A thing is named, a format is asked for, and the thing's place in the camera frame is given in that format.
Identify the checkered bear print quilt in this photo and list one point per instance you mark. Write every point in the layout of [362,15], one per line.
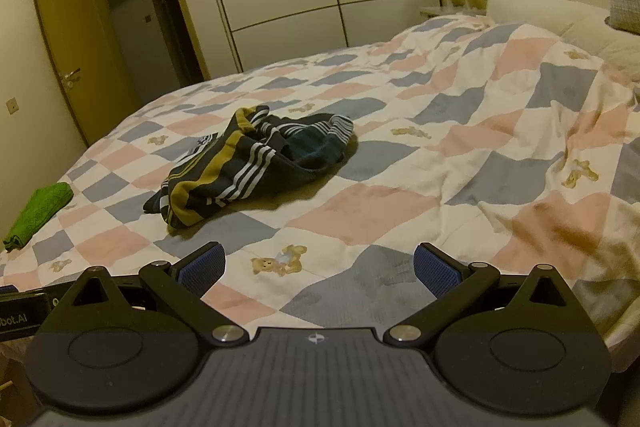
[450,132]

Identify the wall light switch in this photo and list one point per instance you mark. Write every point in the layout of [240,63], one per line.
[12,106]

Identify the white dressing table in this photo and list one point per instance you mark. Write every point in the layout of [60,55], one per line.
[440,12]

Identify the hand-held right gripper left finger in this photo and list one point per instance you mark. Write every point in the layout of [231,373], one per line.
[202,269]

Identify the dark striped shirt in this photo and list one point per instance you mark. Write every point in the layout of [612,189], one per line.
[250,157]

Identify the white pillow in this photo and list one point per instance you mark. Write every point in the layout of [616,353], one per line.
[540,12]

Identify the green cloth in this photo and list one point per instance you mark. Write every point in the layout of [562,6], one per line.
[37,212]

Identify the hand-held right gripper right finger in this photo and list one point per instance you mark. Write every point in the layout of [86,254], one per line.
[439,274]

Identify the wooden door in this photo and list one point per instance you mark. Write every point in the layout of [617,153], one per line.
[85,37]

